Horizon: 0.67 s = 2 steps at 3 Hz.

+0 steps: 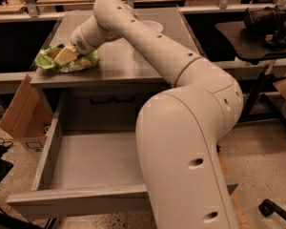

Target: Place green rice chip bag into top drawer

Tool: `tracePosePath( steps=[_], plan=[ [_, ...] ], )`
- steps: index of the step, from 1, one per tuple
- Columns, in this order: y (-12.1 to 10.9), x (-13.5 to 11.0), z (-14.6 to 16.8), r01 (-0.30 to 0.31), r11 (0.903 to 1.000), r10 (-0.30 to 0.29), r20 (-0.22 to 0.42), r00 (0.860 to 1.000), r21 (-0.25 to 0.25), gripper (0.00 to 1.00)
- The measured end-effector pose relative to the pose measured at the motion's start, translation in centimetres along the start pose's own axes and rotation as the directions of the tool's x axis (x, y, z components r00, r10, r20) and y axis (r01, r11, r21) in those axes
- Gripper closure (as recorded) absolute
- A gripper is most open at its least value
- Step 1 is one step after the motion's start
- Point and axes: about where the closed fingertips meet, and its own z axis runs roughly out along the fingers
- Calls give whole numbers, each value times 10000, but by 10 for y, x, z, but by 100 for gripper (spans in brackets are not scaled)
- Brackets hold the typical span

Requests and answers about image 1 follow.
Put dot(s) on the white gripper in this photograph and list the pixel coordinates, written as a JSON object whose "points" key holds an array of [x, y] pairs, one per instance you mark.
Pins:
{"points": [[78, 43]]}

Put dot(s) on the green rice chip bag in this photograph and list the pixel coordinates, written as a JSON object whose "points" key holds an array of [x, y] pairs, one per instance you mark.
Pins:
{"points": [[45, 60]]}

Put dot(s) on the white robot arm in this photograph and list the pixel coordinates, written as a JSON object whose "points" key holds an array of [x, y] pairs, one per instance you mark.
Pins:
{"points": [[176, 130]]}

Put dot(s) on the grey drawer cabinet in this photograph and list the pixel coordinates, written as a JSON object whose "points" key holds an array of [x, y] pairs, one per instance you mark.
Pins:
{"points": [[119, 62]]}

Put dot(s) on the open grey top drawer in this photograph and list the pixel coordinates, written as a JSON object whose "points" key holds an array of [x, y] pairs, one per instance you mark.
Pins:
{"points": [[90, 163]]}

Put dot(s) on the brown cardboard box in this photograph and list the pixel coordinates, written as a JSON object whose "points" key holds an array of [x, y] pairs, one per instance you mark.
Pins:
{"points": [[26, 118]]}

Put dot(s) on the white ceramic bowl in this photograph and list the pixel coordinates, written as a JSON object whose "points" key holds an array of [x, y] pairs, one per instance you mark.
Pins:
{"points": [[149, 25]]}

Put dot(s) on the black equipment at left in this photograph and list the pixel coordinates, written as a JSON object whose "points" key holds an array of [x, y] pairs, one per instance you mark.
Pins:
{"points": [[7, 221]]}

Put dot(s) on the black side table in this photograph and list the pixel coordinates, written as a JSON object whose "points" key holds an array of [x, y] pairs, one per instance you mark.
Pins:
{"points": [[249, 47]]}

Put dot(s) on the black chair caster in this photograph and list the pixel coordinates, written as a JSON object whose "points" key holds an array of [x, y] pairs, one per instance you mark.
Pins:
{"points": [[267, 208]]}

